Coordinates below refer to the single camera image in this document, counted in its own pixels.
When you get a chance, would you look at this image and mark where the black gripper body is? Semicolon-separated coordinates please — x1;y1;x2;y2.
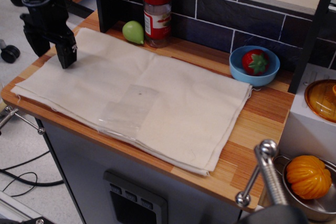
21;0;74;44

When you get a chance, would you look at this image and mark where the cream cloth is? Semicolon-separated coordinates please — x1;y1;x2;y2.
12;28;252;176

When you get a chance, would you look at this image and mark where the black caster wheel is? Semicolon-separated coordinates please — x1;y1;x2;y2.
1;39;20;63

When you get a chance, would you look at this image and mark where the blue plastic bowl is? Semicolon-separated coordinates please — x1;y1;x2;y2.
229;46;280;87

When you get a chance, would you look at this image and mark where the green toy pear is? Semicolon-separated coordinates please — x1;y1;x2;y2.
122;20;144;45

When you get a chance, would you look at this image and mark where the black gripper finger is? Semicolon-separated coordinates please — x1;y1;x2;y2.
24;28;50;57
56;35;77;69

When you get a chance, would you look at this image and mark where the red capped spice jar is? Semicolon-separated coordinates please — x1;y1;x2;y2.
143;0;172;48

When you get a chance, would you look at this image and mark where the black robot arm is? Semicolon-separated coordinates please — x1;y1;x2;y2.
12;0;77;69

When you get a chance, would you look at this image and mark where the black floor cable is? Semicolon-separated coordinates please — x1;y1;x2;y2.
0;150;64;197

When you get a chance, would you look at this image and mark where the stainless steel pot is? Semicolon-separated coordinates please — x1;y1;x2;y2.
274;156;335;222

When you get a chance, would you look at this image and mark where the orange toy pumpkin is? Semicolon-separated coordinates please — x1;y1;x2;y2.
286;155;332;200

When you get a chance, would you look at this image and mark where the red toy strawberry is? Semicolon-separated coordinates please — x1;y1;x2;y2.
241;49;270;76

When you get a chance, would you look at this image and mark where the clear adhesive tape patch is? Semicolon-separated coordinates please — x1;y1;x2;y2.
98;84;159;133

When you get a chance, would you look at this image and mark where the black right shelf post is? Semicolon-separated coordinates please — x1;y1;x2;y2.
288;0;331;94

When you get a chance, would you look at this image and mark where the small chrome clamp handle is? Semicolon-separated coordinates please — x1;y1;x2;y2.
0;105;46;135

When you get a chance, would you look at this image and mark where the orange transparent pot lid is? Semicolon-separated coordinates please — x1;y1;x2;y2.
304;79;335;123

